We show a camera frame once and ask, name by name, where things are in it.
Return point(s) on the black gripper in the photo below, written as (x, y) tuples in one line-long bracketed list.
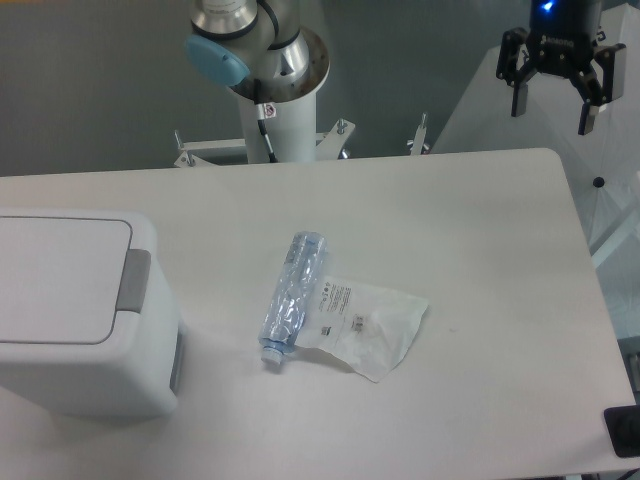
[(560, 43)]

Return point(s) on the white push-lid trash can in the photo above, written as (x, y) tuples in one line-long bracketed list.
[(89, 323)]

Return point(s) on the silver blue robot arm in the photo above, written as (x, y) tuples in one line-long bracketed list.
[(248, 42)]

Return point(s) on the white superior umbrella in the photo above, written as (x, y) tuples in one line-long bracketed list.
[(600, 167)]

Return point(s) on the silver clamp bolt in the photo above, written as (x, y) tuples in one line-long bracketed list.
[(417, 145)]

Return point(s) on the crushed clear plastic bottle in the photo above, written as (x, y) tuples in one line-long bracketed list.
[(295, 285)]

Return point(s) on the white plastic packaging bag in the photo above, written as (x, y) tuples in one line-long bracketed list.
[(369, 328)]

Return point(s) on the black device at edge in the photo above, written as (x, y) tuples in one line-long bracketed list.
[(623, 427)]

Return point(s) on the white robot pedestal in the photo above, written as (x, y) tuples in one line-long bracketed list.
[(286, 123)]

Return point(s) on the white metal base frame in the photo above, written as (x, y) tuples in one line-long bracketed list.
[(331, 145)]

